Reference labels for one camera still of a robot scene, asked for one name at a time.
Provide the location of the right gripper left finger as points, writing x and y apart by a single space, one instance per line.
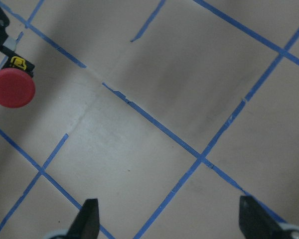
87 223

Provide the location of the red emergency stop button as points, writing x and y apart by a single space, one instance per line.
17 87

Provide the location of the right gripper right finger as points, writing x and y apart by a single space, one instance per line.
257 221

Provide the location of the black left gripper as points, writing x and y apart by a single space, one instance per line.
8 44

